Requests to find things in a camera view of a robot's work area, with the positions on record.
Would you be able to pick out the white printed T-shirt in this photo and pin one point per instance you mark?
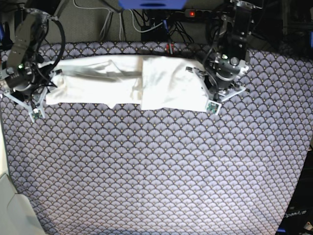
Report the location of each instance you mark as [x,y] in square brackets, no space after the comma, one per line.
[153,82]

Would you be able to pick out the black power strip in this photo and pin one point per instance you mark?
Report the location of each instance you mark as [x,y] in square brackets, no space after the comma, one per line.
[197,14]

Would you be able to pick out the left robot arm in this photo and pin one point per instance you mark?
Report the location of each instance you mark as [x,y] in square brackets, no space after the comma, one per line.
[229,31]

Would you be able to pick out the blue box at top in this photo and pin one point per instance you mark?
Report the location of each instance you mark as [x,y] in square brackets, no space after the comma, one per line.
[152,4]

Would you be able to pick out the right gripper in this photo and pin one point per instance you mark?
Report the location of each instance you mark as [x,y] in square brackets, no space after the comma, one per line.
[28,86]

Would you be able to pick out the fan-patterned grey tablecloth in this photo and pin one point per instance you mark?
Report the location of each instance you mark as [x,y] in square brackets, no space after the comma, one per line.
[88,169]

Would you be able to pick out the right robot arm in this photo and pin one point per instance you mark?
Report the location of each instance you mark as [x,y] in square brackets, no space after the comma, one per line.
[32,31]

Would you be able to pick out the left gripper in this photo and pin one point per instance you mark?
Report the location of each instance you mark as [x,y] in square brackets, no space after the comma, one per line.
[219,80]

